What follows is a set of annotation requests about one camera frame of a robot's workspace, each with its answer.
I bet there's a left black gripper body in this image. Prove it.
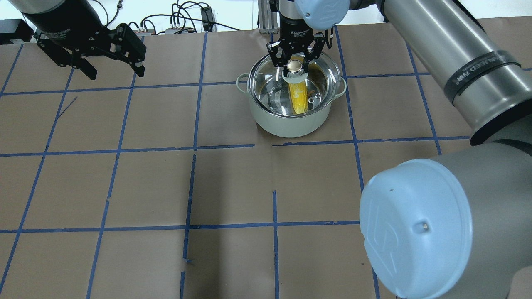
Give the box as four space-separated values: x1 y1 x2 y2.
35 19 115 61

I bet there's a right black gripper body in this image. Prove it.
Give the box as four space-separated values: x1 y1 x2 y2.
281 19 313 52

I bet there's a glass pot lid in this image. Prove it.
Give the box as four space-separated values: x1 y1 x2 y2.
245 53 346 118

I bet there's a yellow corn cob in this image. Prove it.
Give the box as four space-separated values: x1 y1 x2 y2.
288 81 308 114

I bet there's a pale green cooking pot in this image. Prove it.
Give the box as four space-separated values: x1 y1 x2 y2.
239 53 347 138

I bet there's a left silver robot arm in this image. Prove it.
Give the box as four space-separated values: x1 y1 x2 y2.
11 0 147 80

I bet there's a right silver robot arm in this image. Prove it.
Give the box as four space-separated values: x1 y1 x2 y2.
264 23 470 299

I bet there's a small circuit board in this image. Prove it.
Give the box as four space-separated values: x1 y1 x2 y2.
164 26 197 35
130 24 157 37

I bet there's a black power adapter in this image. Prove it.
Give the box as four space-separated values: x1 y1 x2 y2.
201 6 215 32

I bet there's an aluminium frame post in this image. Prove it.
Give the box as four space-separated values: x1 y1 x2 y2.
258 0 278 34

